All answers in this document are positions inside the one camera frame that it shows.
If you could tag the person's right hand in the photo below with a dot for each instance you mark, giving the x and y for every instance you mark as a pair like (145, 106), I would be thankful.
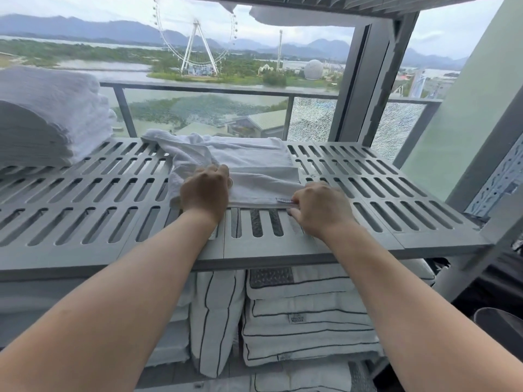
(323, 212)

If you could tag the person's left hand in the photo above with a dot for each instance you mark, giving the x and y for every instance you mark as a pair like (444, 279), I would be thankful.
(206, 191)

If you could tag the white hand towel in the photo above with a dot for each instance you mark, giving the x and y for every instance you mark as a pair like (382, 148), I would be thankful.
(253, 167)

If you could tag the person's left forearm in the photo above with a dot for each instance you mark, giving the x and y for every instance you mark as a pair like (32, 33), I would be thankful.
(102, 314)

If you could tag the person's right forearm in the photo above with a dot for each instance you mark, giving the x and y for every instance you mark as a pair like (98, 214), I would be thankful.
(408, 314)

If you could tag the grey roofed building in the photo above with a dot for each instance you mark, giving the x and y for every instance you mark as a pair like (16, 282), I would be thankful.
(265, 120)

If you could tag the stack of black-piped white pillows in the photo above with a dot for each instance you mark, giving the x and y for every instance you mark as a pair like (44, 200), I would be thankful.
(306, 318)

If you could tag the glass balcony railing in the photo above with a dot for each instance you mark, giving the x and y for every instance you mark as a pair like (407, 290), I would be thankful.
(124, 112)

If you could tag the grey slotted shelf board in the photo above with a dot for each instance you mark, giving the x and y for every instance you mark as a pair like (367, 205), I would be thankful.
(81, 261)

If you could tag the white dome building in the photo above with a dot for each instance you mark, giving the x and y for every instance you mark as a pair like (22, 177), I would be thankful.
(315, 69)

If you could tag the white ferris wheel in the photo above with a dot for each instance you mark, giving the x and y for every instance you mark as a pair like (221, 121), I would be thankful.
(197, 48)

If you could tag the stack of plain white pillows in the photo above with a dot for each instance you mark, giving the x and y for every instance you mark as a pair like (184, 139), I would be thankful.
(171, 342)

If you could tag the tall thin tower ride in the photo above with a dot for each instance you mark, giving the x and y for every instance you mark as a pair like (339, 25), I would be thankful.
(279, 50)

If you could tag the blue water slide structure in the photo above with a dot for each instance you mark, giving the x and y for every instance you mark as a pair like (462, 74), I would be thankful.
(416, 83)

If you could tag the stack of folded white towels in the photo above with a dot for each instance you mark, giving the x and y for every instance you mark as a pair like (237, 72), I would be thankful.
(49, 114)

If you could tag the pale green glass partition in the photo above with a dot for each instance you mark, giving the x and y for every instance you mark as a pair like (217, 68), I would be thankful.
(457, 97)

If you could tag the black plastic bag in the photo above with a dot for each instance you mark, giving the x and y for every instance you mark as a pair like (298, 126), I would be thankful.
(490, 281)

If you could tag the white hanging sheet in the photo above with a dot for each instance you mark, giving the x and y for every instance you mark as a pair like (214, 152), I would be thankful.
(306, 16)

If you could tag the grey ribbed shelf board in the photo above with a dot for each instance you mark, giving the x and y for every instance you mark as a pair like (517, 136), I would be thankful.
(367, 1)

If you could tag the dark grey round bin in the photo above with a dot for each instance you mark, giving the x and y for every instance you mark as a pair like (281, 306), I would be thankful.
(500, 347)

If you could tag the dark window frame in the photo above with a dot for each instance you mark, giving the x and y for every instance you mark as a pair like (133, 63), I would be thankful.
(355, 77)

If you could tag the grey notched shelf post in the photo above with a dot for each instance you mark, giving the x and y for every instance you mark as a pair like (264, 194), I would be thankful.
(384, 77)
(470, 257)

